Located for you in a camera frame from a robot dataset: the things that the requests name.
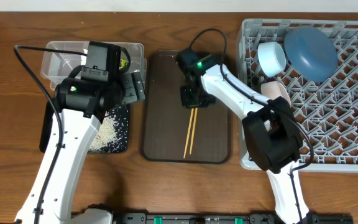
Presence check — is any white bowl with food scraps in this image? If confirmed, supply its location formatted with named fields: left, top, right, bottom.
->
left=260, top=81, right=291, bottom=105

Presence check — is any clear plastic bin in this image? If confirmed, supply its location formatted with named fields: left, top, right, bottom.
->
left=40, top=41, right=147, bottom=90

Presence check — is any grey dishwasher rack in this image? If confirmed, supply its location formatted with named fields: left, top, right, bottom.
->
left=236, top=19, right=358, bottom=173

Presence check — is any yellow green snack wrapper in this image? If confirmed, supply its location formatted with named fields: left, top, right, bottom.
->
left=120, top=59, right=128, bottom=70

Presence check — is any spilled rice food waste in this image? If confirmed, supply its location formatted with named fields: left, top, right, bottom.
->
left=88, top=105, right=130, bottom=154

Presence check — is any dark brown serving tray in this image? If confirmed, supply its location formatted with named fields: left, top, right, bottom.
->
left=140, top=50, right=232, bottom=164

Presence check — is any black plastic tray bin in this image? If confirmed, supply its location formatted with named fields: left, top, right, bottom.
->
left=39, top=103, right=130, bottom=154

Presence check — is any light blue bowl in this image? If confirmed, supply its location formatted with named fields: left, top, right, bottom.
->
left=257, top=42, right=287, bottom=77

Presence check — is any wooden chopstick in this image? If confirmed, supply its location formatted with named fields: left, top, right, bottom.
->
left=183, top=108, right=195, bottom=159
left=190, top=108, right=198, bottom=154

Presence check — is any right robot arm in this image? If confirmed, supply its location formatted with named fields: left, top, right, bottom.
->
left=175, top=50, right=310, bottom=223

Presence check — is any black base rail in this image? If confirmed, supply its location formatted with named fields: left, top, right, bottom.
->
left=73, top=205, right=354, bottom=224

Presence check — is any dark blue plate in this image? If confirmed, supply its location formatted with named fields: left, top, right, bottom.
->
left=284, top=26, right=337, bottom=83

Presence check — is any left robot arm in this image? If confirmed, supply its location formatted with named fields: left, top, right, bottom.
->
left=15, top=72, right=145, bottom=223

